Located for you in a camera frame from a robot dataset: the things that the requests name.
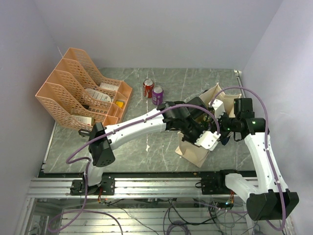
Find black grey stapler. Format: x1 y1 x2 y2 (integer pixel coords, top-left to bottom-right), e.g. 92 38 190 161
78 129 90 137

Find loose cables under frame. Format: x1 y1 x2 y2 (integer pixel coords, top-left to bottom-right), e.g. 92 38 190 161
80 193 269 235

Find pink plastic file organizer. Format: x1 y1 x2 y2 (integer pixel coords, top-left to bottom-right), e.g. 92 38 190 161
35 47 133 130

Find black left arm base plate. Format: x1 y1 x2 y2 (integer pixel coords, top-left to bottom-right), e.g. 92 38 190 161
70 175 115 196

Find white oval blister pack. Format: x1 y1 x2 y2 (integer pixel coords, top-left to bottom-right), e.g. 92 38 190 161
85 88 112 102

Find yellow sticky note block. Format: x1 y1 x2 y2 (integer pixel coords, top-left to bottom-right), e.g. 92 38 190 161
115 100 125 109

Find aluminium mounting rail frame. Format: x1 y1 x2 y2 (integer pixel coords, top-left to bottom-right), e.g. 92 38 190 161
14 176 294 235

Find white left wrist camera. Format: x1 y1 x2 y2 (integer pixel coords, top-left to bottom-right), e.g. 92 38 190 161
194 131 221 151

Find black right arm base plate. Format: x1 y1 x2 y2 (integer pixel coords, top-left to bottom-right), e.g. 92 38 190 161
195 177 231 195

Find purple Fanta can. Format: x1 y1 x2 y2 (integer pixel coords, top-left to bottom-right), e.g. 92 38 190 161
152 86 164 105

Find cream canvas tote bag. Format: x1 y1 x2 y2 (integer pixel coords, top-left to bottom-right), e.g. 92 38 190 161
175 83 242 168

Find red cola can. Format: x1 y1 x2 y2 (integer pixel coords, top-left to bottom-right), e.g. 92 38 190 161
143 78 155 98

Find white box slot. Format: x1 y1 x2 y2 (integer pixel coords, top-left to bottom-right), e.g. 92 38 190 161
99 83 119 92
74 116 93 126

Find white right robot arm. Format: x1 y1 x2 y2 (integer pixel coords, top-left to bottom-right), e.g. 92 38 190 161
213 98 299 221

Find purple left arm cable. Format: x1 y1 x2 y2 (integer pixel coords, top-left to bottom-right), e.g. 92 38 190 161
47 104 221 233

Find white box rear slot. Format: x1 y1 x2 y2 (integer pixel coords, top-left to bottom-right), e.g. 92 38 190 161
99 83 119 92

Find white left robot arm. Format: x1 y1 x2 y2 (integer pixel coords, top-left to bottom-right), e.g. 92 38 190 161
82 97 208 194

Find white box front slot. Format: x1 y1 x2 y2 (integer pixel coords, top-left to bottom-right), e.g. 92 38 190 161
74 116 93 126

